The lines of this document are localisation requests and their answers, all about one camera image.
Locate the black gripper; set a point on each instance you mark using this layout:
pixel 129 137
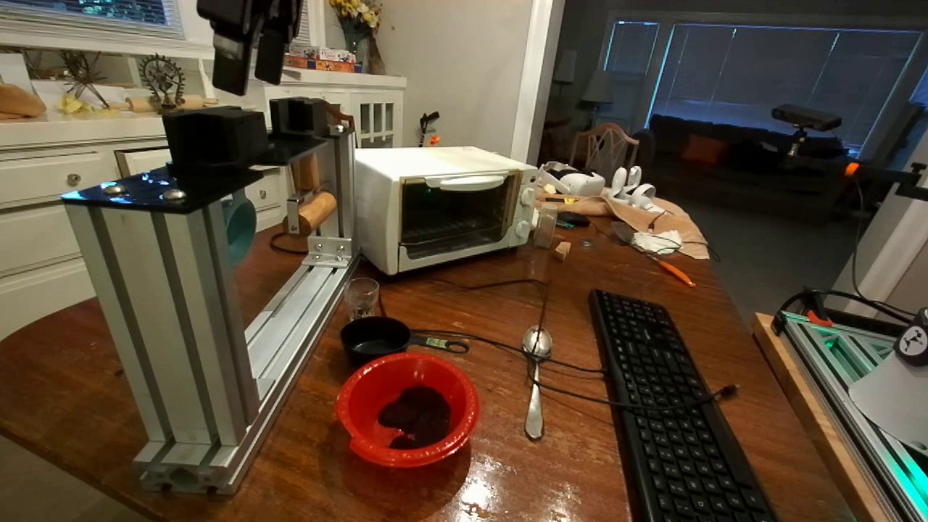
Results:
pixel 239 19

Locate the blue scooper with black block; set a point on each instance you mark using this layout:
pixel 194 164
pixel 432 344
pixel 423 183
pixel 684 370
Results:
pixel 213 157

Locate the aluminium extrusion rack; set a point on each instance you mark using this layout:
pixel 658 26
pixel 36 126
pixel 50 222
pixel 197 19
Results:
pixel 205 337

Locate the red plastic bowl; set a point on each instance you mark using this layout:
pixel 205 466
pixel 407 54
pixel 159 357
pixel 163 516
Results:
pixel 407 411

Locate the wooden tool with black block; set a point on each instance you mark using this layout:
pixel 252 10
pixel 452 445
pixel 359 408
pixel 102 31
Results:
pixel 304 141

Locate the yellow flowers in vase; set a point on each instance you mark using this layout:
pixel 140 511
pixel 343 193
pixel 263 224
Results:
pixel 358 21

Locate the white toaster oven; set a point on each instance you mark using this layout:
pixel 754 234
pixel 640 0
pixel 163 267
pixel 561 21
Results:
pixel 420 208

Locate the white sideboard cabinet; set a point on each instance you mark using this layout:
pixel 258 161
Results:
pixel 39 161

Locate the small clear glass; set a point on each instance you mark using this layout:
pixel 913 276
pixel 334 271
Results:
pixel 359 298

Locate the black measuring cup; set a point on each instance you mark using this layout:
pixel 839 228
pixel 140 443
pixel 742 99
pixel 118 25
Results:
pixel 374 337

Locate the white VR headset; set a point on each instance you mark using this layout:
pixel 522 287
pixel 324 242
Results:
pixel 571 180

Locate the wooden dining chair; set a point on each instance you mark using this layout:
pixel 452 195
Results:
pixel 603 150

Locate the white VR controller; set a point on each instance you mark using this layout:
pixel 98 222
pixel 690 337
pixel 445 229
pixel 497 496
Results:
pixel 630 187

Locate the metal ladle spoon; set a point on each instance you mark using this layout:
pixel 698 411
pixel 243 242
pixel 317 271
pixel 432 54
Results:
pixel 536 350

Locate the beige towel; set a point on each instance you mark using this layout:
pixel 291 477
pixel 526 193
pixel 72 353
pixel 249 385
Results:
pixel 658 216

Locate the white crumpled cloth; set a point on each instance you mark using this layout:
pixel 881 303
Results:
pixel 656 242

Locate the black computer keyboard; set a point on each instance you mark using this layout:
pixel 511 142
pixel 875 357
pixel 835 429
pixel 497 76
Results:
pixel 675 450

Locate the wooden board with green rail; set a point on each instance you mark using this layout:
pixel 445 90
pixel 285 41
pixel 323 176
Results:
pixel 816 363

